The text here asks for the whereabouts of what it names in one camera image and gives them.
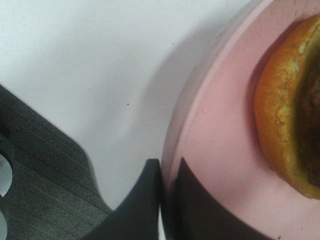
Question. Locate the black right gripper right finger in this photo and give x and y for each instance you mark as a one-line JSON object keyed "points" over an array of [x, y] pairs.
{"points": [[198, 216]]}

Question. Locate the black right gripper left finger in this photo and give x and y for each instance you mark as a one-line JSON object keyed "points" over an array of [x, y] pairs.
{"points": [[137, 217]]}

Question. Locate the pink round plate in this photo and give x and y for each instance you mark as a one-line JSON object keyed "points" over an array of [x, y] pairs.
{"points": [[213, 127]]}

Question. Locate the burger with lettuce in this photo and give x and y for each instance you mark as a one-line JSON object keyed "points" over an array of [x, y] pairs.
{"points": [[287, 109]]}

